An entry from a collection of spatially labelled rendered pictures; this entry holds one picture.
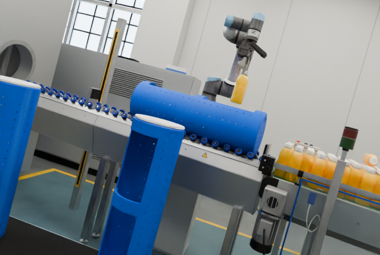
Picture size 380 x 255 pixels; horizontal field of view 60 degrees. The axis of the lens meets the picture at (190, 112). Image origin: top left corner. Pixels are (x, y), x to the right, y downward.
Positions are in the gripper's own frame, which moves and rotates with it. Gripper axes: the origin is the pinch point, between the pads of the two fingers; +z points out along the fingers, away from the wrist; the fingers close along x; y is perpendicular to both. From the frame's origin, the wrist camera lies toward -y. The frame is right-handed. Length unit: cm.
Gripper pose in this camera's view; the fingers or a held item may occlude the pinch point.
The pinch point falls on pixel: (245, 72)
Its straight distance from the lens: 194.1
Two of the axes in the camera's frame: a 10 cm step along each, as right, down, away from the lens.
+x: -2.4, -1.3, -9.6
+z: -3.1, 9.5, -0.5
